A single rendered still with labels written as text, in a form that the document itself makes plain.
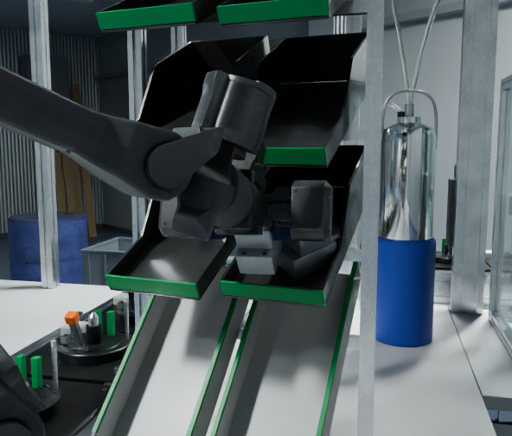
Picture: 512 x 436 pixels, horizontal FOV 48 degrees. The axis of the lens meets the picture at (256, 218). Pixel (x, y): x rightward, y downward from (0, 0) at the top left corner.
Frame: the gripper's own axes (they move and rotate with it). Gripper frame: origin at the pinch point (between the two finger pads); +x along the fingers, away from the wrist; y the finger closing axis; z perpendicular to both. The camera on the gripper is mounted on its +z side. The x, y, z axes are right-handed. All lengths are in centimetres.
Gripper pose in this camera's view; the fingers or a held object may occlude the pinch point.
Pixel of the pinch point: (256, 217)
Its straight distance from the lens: 66.6
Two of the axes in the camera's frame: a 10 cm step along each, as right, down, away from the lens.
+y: -9.7, -0.1, 2.6
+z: 0.5, -9.9, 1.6
